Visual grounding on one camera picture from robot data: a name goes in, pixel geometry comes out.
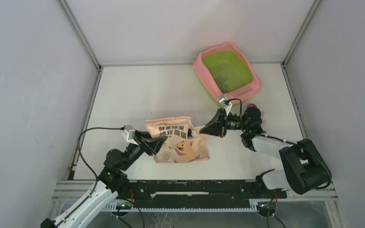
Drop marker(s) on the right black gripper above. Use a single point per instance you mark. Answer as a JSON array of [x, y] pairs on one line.
[[218, 126]]

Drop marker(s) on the green litter granules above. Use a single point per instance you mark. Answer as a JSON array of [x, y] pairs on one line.
[[226, 83]]

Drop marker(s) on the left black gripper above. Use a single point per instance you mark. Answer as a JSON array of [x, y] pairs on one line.
[[149, 144]]

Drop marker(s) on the cat litter bag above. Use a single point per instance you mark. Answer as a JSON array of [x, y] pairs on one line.
[[184, 142]]

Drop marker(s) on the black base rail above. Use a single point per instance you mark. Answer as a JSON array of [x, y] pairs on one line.
[[195, 194]]

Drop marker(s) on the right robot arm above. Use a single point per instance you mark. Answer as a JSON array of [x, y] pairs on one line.
[[303, 166]]

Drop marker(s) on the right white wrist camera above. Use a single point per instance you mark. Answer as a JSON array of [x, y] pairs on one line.
[[226, 103]]

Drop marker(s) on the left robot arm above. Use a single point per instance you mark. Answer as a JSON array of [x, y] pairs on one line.
[[111, 181]]

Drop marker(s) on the pink green litter box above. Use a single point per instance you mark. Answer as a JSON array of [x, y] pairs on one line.
[[226, 59]]

